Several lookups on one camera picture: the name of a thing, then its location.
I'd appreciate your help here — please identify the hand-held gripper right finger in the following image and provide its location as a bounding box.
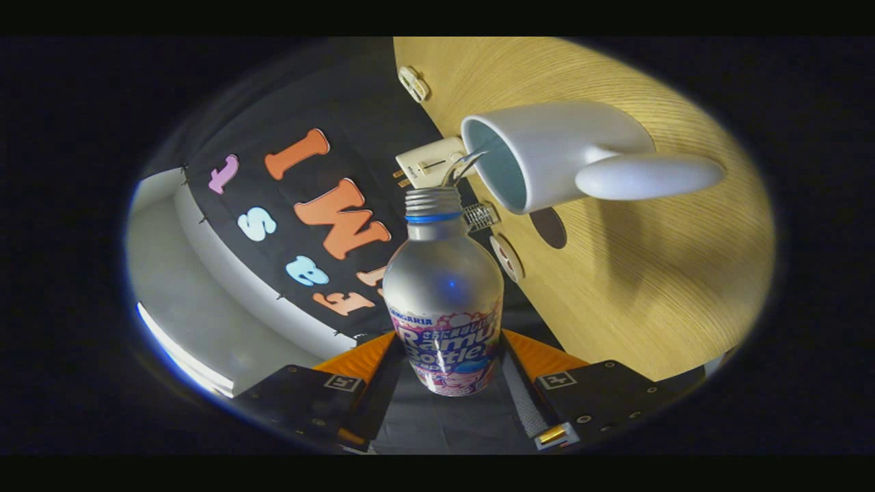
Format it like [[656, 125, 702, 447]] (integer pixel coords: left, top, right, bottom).
[[501, 328, 684, 452]]

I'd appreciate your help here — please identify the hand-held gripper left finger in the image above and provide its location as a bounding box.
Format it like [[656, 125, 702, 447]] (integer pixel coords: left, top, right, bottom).
[[232, 330, 405, 453]]

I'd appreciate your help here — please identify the silver bottle with printed label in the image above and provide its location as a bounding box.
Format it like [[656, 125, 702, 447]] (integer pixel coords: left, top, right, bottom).
[[382, 186, 505, 397]]

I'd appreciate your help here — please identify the round brown coaster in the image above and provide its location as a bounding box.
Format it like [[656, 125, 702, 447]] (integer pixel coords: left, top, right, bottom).
[[530, 207, 568, 250]]

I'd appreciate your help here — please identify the white cup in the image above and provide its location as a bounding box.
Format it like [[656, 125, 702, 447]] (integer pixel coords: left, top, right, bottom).
[[459, 101, 727, 216]]

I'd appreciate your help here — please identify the small white plate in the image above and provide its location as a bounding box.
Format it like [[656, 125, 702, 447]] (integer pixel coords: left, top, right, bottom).
[[489, 235, 526, 284]]

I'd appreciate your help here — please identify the wooden table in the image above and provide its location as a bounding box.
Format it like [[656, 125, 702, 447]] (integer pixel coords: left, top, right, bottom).
[[393, 37, 777, 382]]

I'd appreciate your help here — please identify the clear glass utensil holder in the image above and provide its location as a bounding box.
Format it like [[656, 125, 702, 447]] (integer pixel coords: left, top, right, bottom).
[[463, 202, 501, 233]]

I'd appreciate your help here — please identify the white toaster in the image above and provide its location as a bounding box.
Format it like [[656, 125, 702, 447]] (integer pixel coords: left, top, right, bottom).
[[395, 135, 472, 189]]

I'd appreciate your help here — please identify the black backdrop cloth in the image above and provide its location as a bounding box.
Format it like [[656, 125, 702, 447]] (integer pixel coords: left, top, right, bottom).
[[140, 37, 568, 455]]

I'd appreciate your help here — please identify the small white tray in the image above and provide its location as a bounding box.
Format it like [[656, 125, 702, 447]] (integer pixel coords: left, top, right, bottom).
[[399, 66, 430, 103]]

